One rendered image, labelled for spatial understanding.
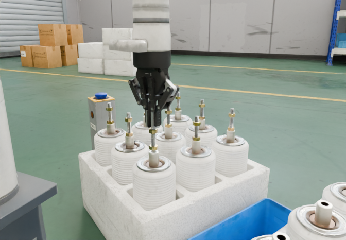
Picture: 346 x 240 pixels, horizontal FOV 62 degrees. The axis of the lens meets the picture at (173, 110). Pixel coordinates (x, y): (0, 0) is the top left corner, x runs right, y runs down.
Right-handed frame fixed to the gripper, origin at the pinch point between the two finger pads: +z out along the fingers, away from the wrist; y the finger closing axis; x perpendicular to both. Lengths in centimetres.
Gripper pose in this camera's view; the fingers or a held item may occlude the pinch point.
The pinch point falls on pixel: (153, 118)
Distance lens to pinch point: 60.1
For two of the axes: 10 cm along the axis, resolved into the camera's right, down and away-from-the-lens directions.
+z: 0.0, 9.6, 2.7
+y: -7.3, -1.9, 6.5
